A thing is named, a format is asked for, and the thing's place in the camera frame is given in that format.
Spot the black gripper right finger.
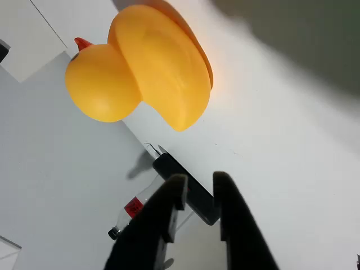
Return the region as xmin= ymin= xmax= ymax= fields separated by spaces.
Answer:
xmin=213 ymin=170 xmax=280 ymax=270

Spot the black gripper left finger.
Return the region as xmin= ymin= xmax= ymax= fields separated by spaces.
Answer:
xmin=104 ymin=173 xmax=188 ymax=270

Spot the yellow rubber duck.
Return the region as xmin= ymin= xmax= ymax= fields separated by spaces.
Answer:
xmin=65 ymin=0 xmax=214 ymax=132

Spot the clear bottle red label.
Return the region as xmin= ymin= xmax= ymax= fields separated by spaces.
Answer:
xmin=108 ymin=175 xmax=167 ymax=241

